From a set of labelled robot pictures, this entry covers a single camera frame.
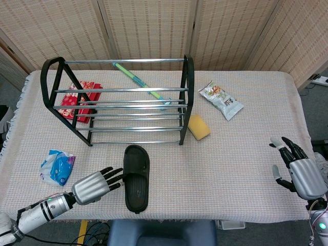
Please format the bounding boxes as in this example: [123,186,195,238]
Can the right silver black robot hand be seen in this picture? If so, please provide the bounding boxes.
[269,136,328,200]

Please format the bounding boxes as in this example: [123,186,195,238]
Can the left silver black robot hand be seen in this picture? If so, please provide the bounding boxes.
[71,167,124,206]

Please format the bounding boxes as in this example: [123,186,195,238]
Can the black rubber slipper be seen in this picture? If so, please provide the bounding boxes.
[123,145,151,214]

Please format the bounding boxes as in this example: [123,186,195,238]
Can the black metal shoe rack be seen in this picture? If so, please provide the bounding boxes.
[40,54,195,147]

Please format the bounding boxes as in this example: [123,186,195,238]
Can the blue white tissue pack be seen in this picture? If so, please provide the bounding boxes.
[39,149,76,187]

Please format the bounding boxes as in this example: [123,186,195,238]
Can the beige woven tablecloth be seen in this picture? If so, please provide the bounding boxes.
[0,70,317,222]

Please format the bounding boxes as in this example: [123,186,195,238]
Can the red patterned packet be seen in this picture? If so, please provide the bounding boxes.
[57,80,104,125]

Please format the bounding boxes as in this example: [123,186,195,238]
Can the blue chair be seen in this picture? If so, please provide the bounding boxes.
[107,219,218,246]

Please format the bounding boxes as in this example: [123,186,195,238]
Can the white plastic box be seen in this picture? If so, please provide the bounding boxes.
[216,220,246,230]

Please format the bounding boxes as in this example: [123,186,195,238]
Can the silver green snack bag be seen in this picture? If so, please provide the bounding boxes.
[198,80,244,121]

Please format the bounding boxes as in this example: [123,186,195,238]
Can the yellow sponge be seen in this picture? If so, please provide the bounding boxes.
[188,114,212,141]

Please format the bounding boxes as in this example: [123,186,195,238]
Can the green blue toothbrush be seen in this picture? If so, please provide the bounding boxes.
[112,61,172,111]

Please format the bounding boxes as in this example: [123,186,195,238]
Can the beige folding screen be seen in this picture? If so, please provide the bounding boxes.
[0,0,328,90]

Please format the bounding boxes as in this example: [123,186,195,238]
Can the black floor cables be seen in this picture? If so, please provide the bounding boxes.
[24,220,111,246]

